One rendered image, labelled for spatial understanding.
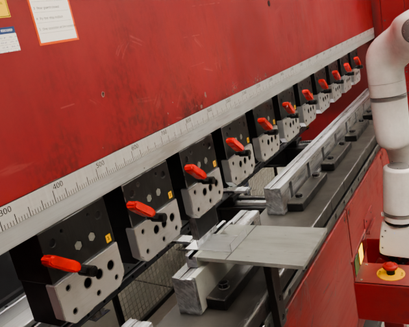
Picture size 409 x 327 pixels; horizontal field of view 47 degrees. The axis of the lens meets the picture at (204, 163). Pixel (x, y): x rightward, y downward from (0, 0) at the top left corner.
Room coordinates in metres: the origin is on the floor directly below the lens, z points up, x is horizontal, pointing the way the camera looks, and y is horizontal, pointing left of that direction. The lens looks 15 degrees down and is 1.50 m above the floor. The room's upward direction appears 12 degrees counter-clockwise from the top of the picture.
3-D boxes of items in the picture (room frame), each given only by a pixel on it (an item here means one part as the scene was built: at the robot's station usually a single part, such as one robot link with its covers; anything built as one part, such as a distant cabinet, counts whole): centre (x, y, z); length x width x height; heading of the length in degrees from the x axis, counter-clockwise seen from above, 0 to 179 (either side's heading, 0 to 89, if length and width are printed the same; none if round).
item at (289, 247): (1.02, -0.09, 1.00); 0.26 x 0.18 x 0.01; 57
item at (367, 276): (1.18, -0.45, 0.75); 0.20 x 0.16 x 0.18; 149
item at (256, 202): (1.81, 0.03, 0.81); 0.64 x 0.08 x 0.14; 57
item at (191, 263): (1.11, 0.02, 0.99); 0.20 x 0.03 x 0.03; 147
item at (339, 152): (1.92, -0.56, 0.89); 0.30 x 0.05 x 0.03; 147
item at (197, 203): (1.08, 0.04, 1.18); 0.15 x 0.09 x 0.17; 147
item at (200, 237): (1.10, 0.03, 1.05); 0.10 x 0.02 x 0.10; 147
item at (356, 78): (2.43, -0.82, 1.18); 0.15 x 0.09 x 0.17; 147
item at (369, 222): (1.88, -0.66, 0.59); 0.15 x 0.02 x 0.07; 147
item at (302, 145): (2.45, -0.38, 0.81); 0.64 x 0.08 x 0.14; 57
